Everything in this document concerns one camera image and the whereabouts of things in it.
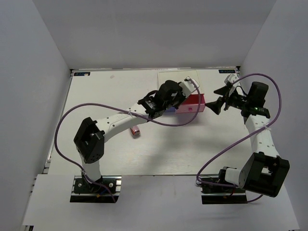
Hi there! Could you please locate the pink small drawer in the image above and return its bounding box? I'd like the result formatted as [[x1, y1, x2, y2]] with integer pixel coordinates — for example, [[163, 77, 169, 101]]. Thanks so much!
[[176, 93, 205, 114]]

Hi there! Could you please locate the pink tube of erasers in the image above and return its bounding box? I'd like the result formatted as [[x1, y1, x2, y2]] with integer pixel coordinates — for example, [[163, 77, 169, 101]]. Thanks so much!
[[129, 126, 141, 138]]

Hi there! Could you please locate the blue wide bottom drawer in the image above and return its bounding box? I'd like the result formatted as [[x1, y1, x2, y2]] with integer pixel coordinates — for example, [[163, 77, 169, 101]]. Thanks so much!
[[165, 107, 176, 113]]

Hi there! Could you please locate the white mini drawer cabinet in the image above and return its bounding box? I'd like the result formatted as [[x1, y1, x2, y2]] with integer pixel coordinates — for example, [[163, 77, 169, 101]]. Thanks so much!
[[157, 70, 203, 93]]

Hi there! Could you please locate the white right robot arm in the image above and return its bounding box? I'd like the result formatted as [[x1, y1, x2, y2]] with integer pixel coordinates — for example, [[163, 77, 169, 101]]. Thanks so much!
[[206, 82, 290, 197]]

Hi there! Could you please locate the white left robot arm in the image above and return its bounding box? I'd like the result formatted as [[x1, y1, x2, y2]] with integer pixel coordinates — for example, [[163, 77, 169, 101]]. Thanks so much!
[[74, 80, 195, 192]]

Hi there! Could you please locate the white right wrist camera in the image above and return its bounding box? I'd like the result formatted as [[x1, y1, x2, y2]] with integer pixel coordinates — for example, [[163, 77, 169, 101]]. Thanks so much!
[[224, 73, 239, 91]]

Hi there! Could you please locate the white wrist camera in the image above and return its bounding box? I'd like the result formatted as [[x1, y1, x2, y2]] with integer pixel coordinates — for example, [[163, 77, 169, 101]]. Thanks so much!
[[179, 77, 200, 98], [224, 73, 239, 91]]

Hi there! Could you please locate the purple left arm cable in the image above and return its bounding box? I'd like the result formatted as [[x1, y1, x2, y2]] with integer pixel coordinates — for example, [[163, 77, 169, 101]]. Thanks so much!
[[54, 77, 203, 202]]

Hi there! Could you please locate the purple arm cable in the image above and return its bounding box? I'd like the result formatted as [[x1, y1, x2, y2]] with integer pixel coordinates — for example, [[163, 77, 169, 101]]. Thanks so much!
[[196, 73, 282, 203], [54, 77, 203, 202]]

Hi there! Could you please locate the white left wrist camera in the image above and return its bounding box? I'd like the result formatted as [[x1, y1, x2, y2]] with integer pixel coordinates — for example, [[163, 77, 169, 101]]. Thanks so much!
[[179, 77, 200, 98]]

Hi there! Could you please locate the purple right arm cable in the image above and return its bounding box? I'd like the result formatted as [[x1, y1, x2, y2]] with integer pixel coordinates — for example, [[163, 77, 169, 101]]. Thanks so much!
[[196, 73, 282, 203]]

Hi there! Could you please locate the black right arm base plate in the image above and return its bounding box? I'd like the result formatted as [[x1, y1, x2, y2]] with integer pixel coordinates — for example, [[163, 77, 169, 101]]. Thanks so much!
[[195, 180, 247, 205]]

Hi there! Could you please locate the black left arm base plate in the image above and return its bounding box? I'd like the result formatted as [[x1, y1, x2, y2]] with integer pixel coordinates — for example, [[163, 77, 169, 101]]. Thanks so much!
[[70, 176, 122, 204]]

